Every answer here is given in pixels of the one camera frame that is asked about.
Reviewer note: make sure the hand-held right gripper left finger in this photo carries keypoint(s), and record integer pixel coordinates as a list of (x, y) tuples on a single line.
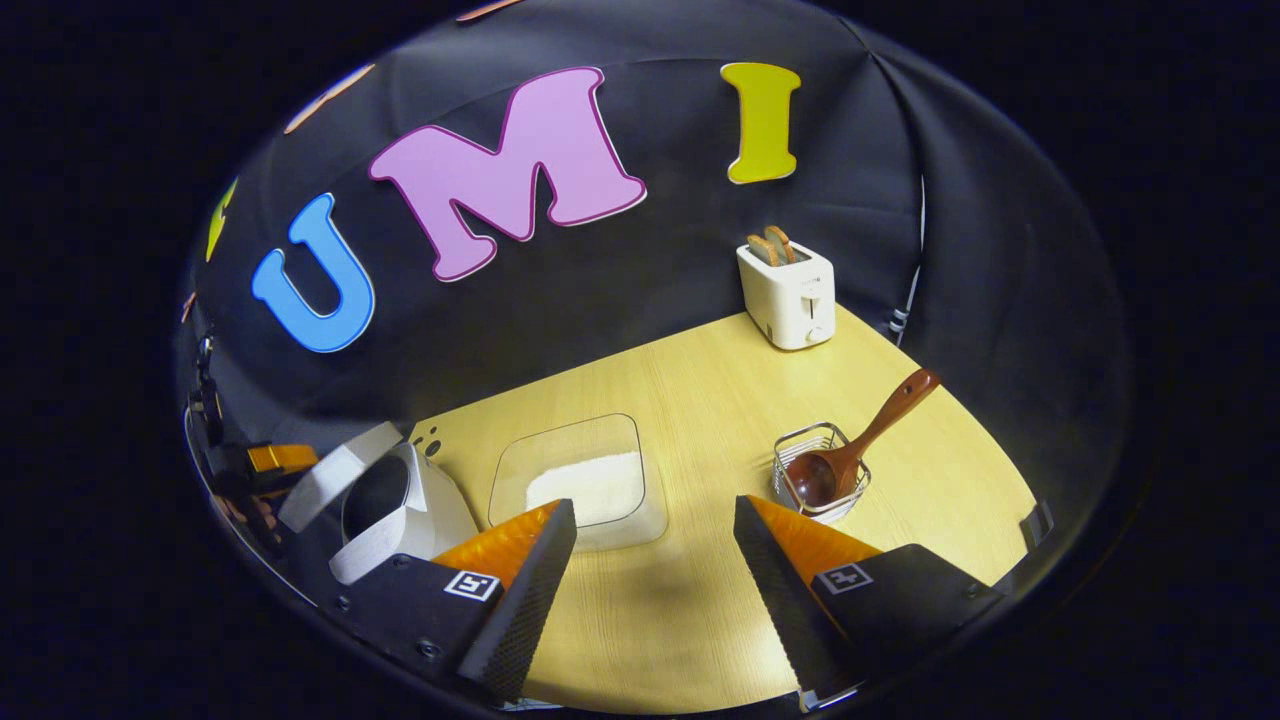
[(520, 600)]

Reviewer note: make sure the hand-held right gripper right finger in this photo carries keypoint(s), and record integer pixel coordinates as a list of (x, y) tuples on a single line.
[(780, 590)]

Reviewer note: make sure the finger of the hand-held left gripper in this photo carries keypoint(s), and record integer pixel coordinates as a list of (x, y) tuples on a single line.
[(282, 458)]

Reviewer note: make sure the white rice cooker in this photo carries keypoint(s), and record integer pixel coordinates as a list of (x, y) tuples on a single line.
[(435, 510)]

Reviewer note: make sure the white rice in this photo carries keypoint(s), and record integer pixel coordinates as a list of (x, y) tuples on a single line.
[(590, 485)]

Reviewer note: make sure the brown wooden spoon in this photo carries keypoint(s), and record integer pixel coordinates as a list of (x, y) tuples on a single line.
[(880, 425)]

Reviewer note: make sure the clear plastic container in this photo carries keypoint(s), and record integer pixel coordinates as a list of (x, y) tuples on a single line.
[(570, 440)]

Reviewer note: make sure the white toaster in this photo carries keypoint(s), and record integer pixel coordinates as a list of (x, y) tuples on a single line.
[(790, 305)]

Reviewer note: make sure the black backdrop cloth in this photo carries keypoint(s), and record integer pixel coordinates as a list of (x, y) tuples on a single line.
[(620, 300)]

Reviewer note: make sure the brown toast slice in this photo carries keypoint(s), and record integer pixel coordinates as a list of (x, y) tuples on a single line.
[(763, 250), (781, 243)]

